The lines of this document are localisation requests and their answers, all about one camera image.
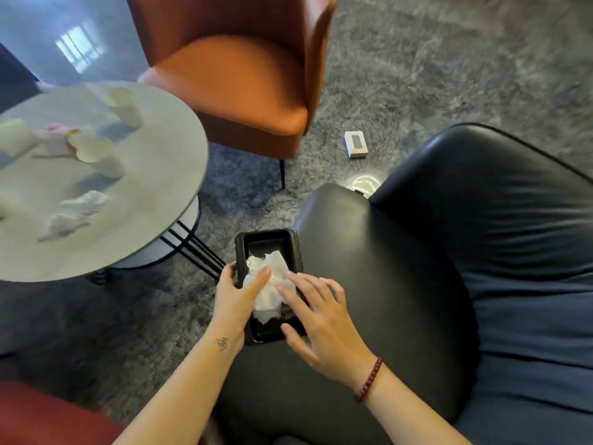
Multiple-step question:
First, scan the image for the white round table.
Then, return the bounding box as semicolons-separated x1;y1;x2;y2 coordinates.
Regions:
0;80;228;286

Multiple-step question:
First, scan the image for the orange leather armchair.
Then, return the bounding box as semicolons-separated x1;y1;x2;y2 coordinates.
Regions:
125;0;340;190

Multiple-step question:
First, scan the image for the red leather armchair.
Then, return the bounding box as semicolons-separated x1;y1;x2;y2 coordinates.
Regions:
0;379;125;445

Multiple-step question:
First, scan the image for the small white device box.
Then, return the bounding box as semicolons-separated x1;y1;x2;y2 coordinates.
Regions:
343;130;369;159

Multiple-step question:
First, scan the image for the black plastic tray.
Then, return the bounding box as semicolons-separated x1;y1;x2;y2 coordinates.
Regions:
235;228;310;346

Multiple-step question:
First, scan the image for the person's right hand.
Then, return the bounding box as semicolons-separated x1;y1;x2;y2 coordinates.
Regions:
274;271;378;391

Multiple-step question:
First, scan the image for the person's left hand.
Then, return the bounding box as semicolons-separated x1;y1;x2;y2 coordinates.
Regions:
205;262;273;361

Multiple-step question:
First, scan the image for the red bead bracelet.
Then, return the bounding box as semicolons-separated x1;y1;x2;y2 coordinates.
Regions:
355;356;384;404

